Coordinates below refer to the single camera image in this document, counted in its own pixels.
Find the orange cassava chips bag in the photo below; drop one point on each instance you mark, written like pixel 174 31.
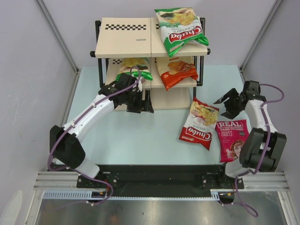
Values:
pixel 176 69

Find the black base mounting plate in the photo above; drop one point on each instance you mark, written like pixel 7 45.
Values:
pixel 167 180

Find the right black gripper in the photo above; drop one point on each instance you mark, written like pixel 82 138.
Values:
pixel 230 113

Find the beige three-tier shelf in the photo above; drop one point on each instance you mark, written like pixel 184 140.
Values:
pixel 126 42

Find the green Chuba chips bag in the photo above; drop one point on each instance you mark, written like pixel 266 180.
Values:
pixel 179 26
pixel 135 66

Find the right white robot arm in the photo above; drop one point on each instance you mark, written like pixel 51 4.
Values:
pixel 264 146

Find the pink Real chips bag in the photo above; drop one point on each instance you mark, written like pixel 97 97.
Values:
pixel 232 136

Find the red Chuba chips bag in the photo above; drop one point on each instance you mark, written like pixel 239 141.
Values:
pixel 200 124

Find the aluminium rail frame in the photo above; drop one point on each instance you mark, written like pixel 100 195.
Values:
pixel 57 200

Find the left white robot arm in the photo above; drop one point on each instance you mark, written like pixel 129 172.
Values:
pixel 66 141

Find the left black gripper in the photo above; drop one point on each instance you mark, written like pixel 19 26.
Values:
pixel 138 108

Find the white slotted cable duct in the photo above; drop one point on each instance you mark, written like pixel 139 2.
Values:
pixel 97 196

